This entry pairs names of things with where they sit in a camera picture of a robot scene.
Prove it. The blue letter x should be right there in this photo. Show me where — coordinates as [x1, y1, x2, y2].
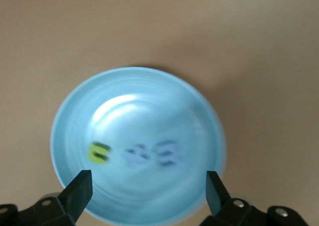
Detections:
[123, 144, 152, 169]

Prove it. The blue plate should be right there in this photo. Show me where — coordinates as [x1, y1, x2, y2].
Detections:
[49, 66, 228, 225]

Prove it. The blue letter m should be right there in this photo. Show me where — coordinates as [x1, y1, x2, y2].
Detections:
[152, 140, 180, 167]

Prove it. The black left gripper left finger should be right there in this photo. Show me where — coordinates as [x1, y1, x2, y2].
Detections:
[0, 170, 93, 226]

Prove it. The green letter u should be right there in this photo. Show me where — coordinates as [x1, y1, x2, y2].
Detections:
[86, 141, 111, 166]

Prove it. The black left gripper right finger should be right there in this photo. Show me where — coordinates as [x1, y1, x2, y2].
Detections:
[199, 171, 310, 226]

